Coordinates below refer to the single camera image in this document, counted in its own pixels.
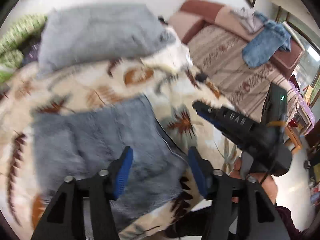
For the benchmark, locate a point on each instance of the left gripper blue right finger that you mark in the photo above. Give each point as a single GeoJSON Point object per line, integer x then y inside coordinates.
{"type": "Point", "coordinates": [257, 216]}

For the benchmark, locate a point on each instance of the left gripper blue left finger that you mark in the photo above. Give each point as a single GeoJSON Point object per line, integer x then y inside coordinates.
{"type": "Point", "coordinates": [64, 216]}

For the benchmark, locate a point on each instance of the grey denim jeans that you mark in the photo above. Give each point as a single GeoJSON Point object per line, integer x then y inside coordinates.
{"type": "Point", "coordinates": [82, 144]}

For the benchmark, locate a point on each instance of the person right hand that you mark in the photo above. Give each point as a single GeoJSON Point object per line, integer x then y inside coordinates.
{"type": "Point", "coordinates": [268, 183]}

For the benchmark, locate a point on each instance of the black power adapter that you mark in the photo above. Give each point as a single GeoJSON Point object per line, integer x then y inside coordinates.
{"type": "Point", "coordinates": [201, 77]}

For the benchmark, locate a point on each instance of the blue denim garment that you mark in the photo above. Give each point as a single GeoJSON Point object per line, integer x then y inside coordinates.
{"type": "Point", "coordinates": [273, 37]}

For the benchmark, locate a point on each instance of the striped floral sofa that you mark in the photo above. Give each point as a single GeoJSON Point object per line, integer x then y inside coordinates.
{"type": "Point", "coordinates": [216, 39]}

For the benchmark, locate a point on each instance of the leaf pattern bed blanket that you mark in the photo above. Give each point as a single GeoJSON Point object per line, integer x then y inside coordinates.
{"type": "Point", "coordinates": [87, 88]}

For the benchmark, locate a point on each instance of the pale lilac garment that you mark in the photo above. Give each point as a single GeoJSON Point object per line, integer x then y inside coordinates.
{"type": "Point", "coordinates": [248, 19]}

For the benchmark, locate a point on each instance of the purple patterned cloth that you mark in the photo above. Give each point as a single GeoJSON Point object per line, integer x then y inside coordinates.
{"type": "Point", "coordinates": [30, 52]}

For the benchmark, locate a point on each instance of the green patterned quilt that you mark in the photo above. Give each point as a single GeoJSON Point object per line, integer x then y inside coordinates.
{"type": "Point", "coordinates": [17, 34]}

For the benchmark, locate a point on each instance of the grey quilted pillow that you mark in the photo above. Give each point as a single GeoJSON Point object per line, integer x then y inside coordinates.
{"type": "Point", "coordinates": [99, 32]}

